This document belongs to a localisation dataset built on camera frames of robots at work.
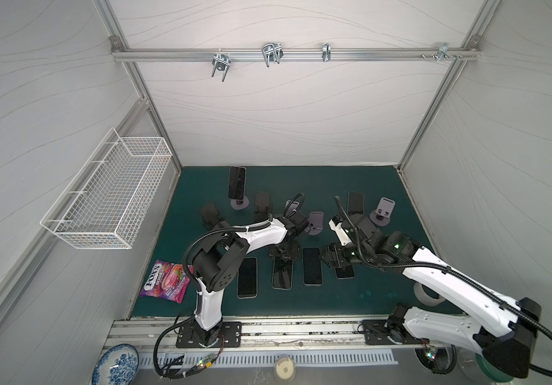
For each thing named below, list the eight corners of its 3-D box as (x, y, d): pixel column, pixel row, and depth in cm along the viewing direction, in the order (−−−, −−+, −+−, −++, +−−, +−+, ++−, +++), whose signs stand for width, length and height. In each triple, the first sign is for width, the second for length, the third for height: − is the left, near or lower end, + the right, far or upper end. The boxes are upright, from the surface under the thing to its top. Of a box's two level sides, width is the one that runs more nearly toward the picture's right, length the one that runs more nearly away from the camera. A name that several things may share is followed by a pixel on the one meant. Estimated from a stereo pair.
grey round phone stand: (367, 218, 104) (369, 214, 101) (371, 213, 106) (373, 209, 103) (384, 229, 100) (387, 225, 98) (388, 223, 102) (391, 219, 100)
